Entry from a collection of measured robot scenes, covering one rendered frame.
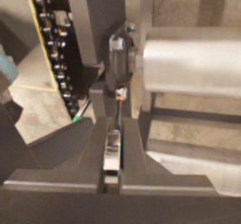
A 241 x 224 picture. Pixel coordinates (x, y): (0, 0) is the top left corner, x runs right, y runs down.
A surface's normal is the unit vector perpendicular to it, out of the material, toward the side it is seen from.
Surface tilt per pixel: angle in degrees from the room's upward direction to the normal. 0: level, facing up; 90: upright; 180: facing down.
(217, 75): 3
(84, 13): 0
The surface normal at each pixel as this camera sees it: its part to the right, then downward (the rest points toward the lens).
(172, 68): -0.27, 0.38
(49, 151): 0.96, 0.09
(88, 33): -0.26, 0.59
